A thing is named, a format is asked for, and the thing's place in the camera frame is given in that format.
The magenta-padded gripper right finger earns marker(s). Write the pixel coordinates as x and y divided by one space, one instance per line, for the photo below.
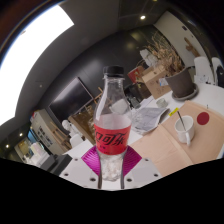
148 170

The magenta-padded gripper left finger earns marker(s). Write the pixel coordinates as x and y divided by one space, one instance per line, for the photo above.
73 170

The clear red-labelled drink bottle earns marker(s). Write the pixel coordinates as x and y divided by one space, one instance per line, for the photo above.
112 133

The black box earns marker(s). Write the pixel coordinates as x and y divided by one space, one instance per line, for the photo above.
61 163

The brown kraft paper mat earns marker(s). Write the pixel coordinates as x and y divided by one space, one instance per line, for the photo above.
160 150

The white plastic chair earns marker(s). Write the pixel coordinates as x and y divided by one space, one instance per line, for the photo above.
203 68
76 140
216 63

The wooden easel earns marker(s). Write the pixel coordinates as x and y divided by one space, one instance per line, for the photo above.
98 93
60 136

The white plaster bust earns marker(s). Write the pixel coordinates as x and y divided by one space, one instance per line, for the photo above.
68 126

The white shelf unit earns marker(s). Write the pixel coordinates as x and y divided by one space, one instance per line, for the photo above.
41 130

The white mug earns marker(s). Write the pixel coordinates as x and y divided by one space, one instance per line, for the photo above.
185 131

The metal spoon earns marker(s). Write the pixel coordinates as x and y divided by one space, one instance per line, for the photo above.
181 120

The yellow tape piece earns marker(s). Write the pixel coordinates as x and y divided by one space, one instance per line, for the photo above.
173 112

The small grey cup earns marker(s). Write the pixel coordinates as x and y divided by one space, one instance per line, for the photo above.
162 102

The flat round red coaster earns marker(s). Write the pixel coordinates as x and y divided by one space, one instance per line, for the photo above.
203 118

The brown cardboard box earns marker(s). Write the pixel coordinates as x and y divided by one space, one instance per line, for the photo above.
156 83

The grey plant saucer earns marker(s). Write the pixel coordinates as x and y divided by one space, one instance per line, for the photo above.
195 95

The dried plant in grey pot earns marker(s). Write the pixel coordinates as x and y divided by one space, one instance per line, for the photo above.
181 83

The red box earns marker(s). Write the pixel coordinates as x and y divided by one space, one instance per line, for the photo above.
135 74

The black backpack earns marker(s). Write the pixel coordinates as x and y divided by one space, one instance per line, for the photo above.
221 76

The long ceiling light panel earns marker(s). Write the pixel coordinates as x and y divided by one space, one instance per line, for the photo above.
30 56

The round ceiling spotlights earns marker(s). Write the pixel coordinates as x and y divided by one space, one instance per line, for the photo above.
142 17

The black wall screen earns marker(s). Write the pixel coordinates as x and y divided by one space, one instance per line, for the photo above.
70 100

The wooden wall figure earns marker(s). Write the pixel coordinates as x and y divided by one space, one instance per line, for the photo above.
192 46

